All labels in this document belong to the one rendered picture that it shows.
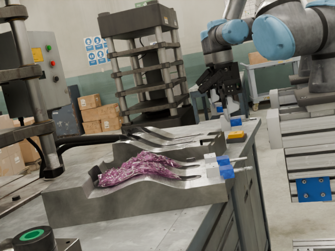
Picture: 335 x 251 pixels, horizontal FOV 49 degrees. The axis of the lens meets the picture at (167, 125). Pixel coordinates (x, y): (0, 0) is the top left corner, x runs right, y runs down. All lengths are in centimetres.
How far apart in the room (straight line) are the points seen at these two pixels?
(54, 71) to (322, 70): 138
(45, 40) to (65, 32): 669
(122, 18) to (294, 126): 450
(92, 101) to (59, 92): 607
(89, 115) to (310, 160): 733
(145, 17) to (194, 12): 268
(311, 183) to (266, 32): 45
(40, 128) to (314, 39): 116
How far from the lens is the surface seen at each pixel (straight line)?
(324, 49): 103
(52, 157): 171
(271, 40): 94
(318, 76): 105
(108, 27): 543
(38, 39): 197
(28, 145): 582
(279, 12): 96
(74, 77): 865
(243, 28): 123
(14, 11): 169
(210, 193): 100
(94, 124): 815
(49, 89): 195
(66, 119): 830
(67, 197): 106
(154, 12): 524
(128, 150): 138
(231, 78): 135
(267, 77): 772
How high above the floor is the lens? 119
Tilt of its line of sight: 9 degrees down
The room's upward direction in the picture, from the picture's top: 11 degrees counter-clockwise
